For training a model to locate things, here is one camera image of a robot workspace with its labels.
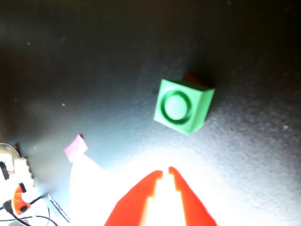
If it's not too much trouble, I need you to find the magenta sticky note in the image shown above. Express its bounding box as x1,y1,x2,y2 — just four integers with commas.
64,134,89,163

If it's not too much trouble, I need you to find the clear strip with black print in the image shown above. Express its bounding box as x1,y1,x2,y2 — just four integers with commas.
48,193,71,223

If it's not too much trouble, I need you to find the green cube with ring recess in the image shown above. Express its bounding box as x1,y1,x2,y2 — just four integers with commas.
153,79,215,136

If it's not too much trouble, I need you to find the white toothed plastic part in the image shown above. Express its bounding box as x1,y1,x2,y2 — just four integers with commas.
13,157,35,188

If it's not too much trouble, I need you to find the thin black cable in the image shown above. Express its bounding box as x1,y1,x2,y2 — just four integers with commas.
0,194,58,226

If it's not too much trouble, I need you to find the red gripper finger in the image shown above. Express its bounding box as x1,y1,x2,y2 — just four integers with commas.
104,170,164,226
168,166,218,226

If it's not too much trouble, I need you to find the red sticky note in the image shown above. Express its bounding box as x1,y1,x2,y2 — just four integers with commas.
183,73,203,85

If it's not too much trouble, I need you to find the orange curved plastic part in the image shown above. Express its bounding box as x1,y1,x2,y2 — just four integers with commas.
12,183,32,215

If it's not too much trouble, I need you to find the white numbered grid paper sheet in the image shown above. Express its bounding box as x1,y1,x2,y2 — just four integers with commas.
69,152,151,226

